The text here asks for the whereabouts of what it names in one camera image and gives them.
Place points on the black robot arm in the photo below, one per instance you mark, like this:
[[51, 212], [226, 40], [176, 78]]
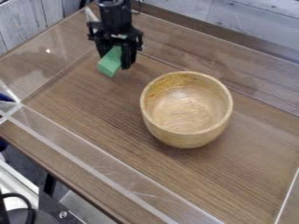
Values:
[[113, 2]]

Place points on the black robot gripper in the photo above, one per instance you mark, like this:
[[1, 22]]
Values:
[[114, 30]]

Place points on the light brown wooden bowl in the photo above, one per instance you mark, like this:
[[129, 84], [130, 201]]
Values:
[[186, 107]]

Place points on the green rectangular block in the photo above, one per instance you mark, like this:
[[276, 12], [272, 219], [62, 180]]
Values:
[[110, 63]]

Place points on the blue object at left edge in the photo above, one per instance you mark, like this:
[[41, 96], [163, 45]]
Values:
[[6, 98]]

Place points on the black table leg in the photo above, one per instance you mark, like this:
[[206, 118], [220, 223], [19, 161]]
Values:
[[50, 184]]

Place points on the clear acrylic tray enclosure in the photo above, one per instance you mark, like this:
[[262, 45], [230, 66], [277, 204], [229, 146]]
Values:
[[75, 121]]

